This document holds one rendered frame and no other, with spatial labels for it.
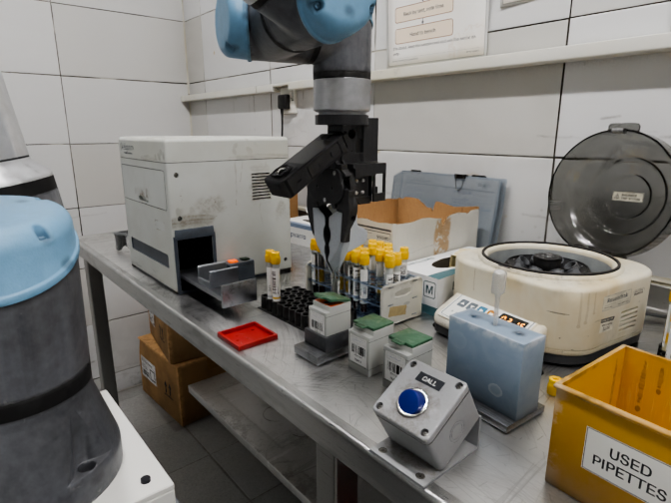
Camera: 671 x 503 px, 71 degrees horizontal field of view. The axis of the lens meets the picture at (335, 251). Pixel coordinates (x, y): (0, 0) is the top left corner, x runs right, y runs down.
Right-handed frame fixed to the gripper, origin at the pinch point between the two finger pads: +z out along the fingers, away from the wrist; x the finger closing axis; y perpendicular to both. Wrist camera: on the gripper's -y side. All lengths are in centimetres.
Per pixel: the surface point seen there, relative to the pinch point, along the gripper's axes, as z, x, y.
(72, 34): -54, 169, 11
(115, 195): 9, 169, 20
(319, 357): 12.0, -2.7, -4.1
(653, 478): 7.4, -41.4, -2.6
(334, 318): 7.4, -2.0, -0.9
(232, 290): 8.5, 20.8, -4.4
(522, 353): 4.3, -27.4, 3.1
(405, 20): -45, 37, 56
